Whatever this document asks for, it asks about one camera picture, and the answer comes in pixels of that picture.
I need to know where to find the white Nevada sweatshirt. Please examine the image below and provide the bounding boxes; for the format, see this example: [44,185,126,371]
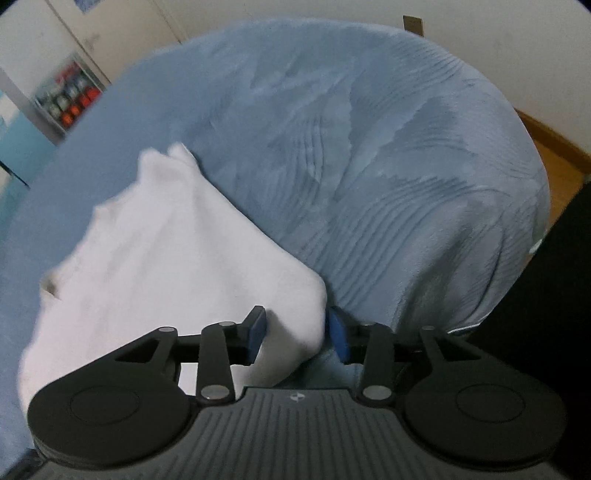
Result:
[17,143,327,408]

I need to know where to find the blue patterned bedspread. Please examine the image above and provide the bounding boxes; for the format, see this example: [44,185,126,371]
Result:
[1,19,550,468]

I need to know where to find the blue white wardrobe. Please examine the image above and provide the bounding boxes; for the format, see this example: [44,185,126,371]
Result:
[0,92,55,222]

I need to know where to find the metal shoe rack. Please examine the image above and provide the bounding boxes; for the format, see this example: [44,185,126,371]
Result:
[32,53,105,135]

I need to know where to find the white room door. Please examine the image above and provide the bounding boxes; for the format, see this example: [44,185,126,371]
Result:
[48,0,187,83]

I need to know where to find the brown wall socket right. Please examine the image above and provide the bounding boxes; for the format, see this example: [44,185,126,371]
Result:
[403,15,424,36]

